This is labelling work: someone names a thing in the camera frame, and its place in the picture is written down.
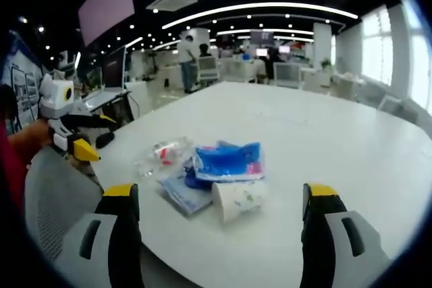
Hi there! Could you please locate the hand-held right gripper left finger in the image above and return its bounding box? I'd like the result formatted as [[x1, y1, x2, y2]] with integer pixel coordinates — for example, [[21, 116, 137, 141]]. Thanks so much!
[[55, 183, 145, 288]]

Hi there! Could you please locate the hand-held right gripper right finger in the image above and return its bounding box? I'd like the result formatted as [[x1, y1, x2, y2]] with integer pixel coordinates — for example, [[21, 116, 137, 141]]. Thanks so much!
[[299, 182, 393, 288]]

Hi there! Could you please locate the clear plastic bag item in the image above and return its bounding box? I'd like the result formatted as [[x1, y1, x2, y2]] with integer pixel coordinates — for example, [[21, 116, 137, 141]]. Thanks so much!
[[136, 136, 194, 178]]

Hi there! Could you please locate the pale blue packet item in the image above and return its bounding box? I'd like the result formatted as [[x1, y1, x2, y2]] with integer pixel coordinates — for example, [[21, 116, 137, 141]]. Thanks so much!
[[156, 172, 217, 217]]

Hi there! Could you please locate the white paper cup item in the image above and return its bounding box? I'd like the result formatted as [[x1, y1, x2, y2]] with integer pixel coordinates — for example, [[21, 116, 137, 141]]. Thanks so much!
[[211, 179, 271, 225]]

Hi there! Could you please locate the blue plastic packet item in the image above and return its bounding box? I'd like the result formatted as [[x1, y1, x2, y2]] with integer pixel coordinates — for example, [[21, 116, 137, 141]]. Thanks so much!
[[184, 140, 267, 190]]

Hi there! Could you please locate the person's left hand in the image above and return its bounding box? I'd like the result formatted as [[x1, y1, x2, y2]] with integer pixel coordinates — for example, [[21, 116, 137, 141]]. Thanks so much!
[[8, 121, 53, 165]]

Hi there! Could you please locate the black cylindrical object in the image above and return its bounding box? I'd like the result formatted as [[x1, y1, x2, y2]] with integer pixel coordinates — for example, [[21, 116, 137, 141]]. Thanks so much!
[[95, 132, 116, 149]]

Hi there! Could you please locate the side desk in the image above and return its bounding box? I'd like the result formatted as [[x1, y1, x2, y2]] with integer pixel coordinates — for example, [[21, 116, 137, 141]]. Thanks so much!
[[82, 86, 135, 123]]

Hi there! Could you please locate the grey mesh chair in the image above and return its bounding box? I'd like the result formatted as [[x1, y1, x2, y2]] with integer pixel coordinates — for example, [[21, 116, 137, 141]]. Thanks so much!
[[23, 148, 106, 262]]

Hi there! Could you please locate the dark monitor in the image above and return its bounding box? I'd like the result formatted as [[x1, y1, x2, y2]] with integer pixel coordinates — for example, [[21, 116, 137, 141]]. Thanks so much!
[[101, 46, 131, 90]]

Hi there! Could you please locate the white table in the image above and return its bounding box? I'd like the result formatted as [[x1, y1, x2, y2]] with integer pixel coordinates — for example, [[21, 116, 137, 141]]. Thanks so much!
[[91, 81, 427, 288]]

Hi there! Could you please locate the large hanging screen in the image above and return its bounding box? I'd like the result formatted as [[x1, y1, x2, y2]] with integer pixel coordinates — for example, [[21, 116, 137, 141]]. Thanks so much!
[[78, 0, 136, 48]]

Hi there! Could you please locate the white office chair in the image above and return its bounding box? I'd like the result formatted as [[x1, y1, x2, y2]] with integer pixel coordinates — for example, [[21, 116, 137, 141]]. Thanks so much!
[[196, 55, 221, 87], [273, 61, 302, 90]]

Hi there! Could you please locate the ceiling air vent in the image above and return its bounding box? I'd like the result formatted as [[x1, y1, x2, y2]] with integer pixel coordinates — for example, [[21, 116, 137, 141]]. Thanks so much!
[[145, 0, 199, 13]]

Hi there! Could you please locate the long ceiling light strip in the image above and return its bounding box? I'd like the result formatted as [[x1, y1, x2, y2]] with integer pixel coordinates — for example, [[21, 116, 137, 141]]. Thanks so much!
[[161, 1, 359, 30]]

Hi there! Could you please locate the wall poster board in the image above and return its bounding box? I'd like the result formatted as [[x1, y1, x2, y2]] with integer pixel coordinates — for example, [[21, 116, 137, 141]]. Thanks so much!
[[1, 38, 44, 131]]

